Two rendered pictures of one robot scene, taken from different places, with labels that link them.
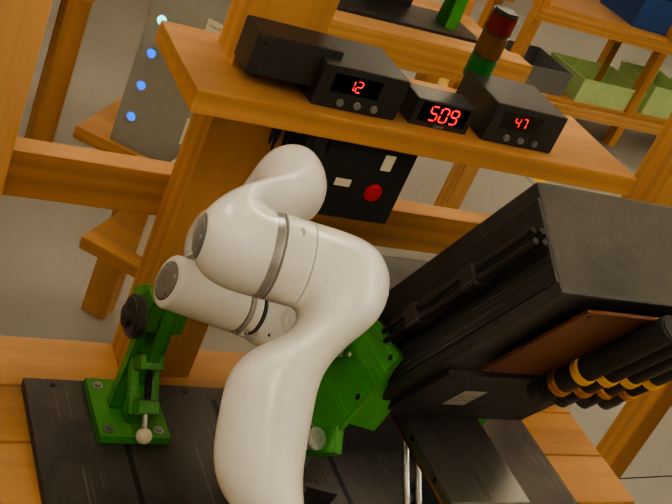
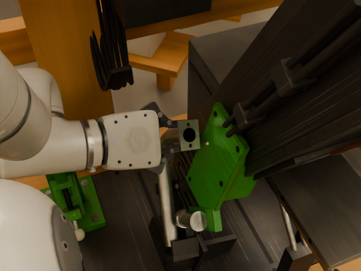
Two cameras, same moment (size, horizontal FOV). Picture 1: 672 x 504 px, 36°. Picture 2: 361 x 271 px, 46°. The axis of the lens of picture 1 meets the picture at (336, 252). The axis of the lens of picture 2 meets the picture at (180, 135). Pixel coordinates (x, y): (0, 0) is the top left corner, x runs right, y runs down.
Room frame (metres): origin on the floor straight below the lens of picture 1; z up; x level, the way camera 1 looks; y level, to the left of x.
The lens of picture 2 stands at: (0.97, -0.15, 1.79)
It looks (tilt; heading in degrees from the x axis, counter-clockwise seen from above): 48 degrees down; 12
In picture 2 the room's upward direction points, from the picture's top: straight up
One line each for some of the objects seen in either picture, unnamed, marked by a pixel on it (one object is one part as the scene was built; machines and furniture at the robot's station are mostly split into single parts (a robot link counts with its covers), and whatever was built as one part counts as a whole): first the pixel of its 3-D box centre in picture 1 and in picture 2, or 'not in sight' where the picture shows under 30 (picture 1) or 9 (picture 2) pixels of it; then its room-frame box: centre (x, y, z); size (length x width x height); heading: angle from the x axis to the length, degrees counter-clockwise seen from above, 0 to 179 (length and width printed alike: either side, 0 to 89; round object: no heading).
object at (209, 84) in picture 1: (411, 114); not in sight; (1.78, -0.02, 1.52); 0.90 x 0.25 x 0.04; 124
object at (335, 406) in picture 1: (367, 380); (229, 160); (1.47, -0.14, 1.17); 0.13 x 0.12 x 0.20; 124
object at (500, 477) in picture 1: (437, 423); (304, 169); (1.52, -0.29, 1.11); 0.39 x 0.16 x 0.03; 34
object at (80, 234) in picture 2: (144, 424); (76, 226); (1.38, 0.17, 0.96); 0.06 x 0.03 x 0.06; 34
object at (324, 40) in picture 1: (289, 53); not in sight; (1.58, 0.20, 1.59); 0.15 x 0.07 x 0.07; 124
